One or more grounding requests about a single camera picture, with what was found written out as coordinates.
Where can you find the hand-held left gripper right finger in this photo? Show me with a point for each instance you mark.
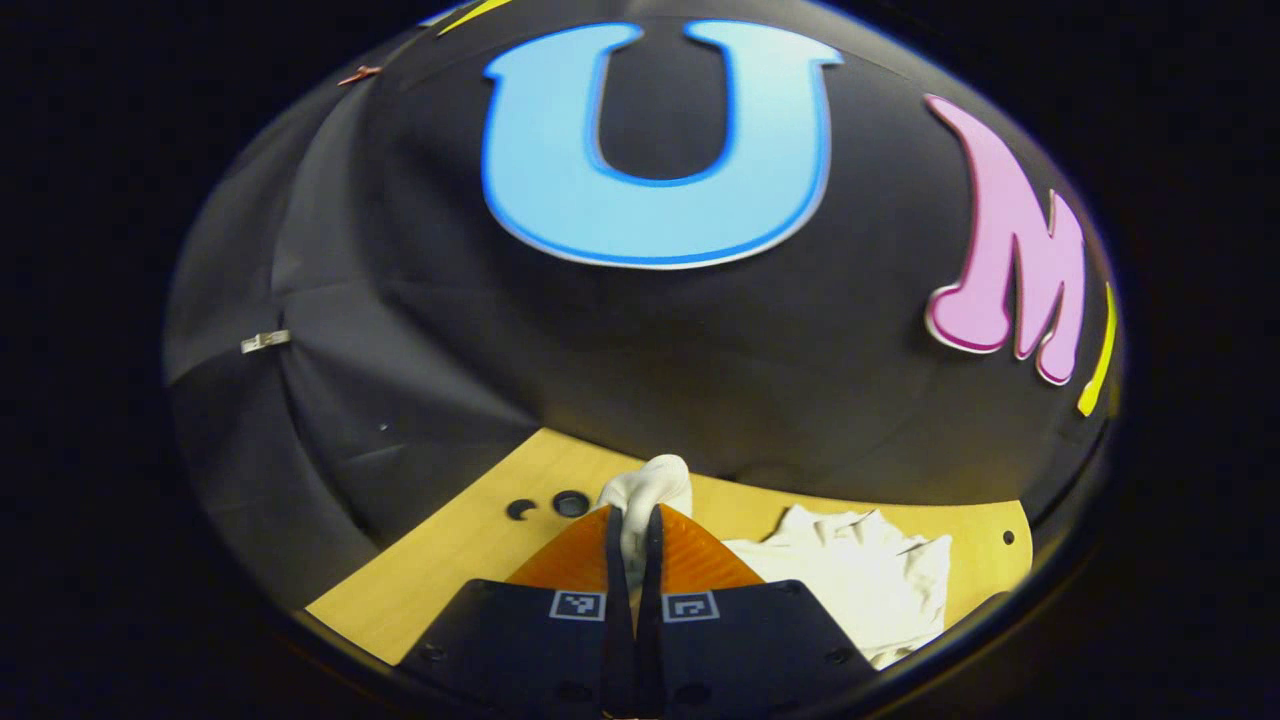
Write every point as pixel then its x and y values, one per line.
pixel 652 600

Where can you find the copper cloth clip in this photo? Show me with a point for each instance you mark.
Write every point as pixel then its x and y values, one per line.
pixel 360 74

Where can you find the white sweatshirt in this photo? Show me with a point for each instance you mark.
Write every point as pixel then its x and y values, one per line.
pixel 850 585

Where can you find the white cloth clip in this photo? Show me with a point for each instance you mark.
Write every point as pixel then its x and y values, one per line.
pixel 265 341

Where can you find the black backdrop cloth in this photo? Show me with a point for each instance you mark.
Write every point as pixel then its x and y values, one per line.
pixel 600 360

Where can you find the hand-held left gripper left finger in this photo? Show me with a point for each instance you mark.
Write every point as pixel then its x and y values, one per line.
pixel 612 600

